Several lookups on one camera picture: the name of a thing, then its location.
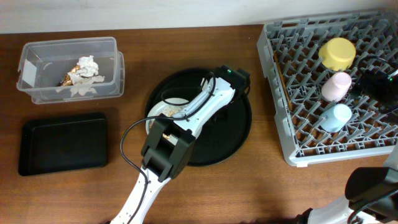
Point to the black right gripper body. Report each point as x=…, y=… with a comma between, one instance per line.
x=372, y=86

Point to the food scraps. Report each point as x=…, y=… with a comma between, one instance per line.
x=167, y=110

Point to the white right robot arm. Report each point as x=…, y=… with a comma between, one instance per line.
x=371, y=192

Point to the clear plastic bin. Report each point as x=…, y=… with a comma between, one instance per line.
x=44, y=66

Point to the black rectangular tray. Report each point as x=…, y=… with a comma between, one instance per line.
x=63, y=144

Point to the round black tray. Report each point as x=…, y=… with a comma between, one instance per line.
x=217, y=141

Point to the yellow bowl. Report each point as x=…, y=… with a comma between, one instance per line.
x=337, y=54

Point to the grey plate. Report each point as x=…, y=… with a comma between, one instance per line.
x=176, y=104

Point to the light blue cup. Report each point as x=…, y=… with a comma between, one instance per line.
x=336, y=117

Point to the wooden chopstick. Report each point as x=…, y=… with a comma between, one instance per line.
x=282, y=81

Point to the pink cup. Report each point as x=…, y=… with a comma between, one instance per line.
x=336, y=87

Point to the grey dishwasher rack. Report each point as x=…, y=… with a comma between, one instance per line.
x=297, y=43

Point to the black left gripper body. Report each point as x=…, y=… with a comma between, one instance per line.
x=222, y=114

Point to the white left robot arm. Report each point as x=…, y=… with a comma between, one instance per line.
x=162, y=160

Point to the white napkin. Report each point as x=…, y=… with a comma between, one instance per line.
x=88, y=73

